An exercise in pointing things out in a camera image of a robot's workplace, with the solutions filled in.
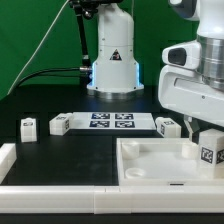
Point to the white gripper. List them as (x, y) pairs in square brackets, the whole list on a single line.
[(183, 91)]

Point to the white square tabletop part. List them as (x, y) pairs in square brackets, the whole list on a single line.
[(162, 162)]

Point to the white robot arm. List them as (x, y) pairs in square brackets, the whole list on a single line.
[(115, 73)]

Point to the white left fence piece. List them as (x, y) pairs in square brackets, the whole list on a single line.
[(7, 158)]

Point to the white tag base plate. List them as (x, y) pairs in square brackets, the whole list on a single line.
[(112, 121)]

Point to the white front fence rail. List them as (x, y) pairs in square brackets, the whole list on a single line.
[(105, 200)]

